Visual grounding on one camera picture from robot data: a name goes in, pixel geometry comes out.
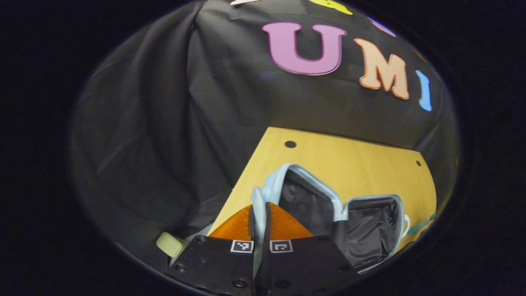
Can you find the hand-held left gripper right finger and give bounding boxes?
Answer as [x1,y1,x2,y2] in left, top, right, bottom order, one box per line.
[256,201,362,296]

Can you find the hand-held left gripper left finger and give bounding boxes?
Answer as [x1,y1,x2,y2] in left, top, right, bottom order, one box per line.
[162,204,256,296]

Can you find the pale green skin care container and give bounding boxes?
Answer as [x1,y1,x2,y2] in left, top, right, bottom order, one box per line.
[156,232,184,258]

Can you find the light blue small suitcase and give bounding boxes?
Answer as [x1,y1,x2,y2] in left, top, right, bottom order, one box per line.
[251,162,411,275]

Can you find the black backdrop cloth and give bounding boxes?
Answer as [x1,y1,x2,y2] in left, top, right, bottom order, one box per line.
[70,0,459,272]

